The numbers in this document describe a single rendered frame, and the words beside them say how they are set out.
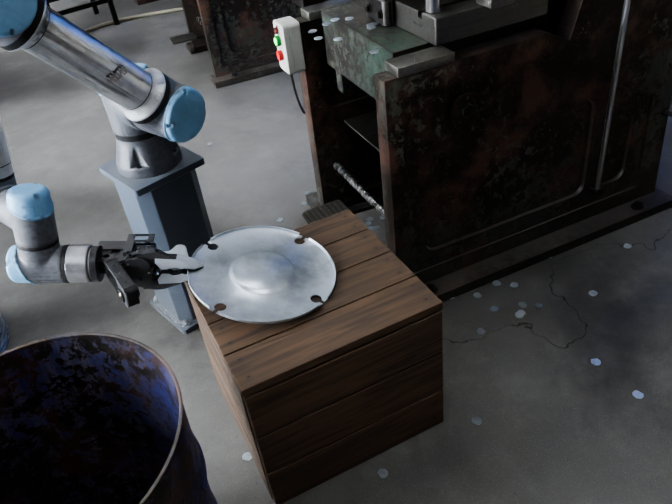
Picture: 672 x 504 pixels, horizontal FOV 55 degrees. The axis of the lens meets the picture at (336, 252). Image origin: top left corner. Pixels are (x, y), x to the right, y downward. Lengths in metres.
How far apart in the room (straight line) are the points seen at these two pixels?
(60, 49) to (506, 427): 1.13
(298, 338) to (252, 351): 0.08
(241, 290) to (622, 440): 0.83
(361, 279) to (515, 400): 0.47
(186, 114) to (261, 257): 0.33
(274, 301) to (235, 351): 0.12
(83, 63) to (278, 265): 0.51
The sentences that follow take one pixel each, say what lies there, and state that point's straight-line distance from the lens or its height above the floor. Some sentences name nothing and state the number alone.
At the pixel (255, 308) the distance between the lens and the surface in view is 1.21.
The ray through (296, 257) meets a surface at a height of 0.37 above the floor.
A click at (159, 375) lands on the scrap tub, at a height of 0.43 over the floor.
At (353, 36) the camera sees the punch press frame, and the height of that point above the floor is 0.63.
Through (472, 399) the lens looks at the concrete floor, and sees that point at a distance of 1.51.
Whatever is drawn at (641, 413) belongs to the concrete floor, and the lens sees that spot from 1.55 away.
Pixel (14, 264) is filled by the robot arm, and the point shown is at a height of 0.48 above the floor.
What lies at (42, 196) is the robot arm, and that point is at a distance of 1.29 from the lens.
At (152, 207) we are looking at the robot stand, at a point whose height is 0.38.
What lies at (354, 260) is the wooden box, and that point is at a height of 0.35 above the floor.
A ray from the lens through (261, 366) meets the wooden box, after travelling 1.14.
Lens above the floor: 1.17
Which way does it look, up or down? 37 degrees down
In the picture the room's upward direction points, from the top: 8 degrees counter-clockwise
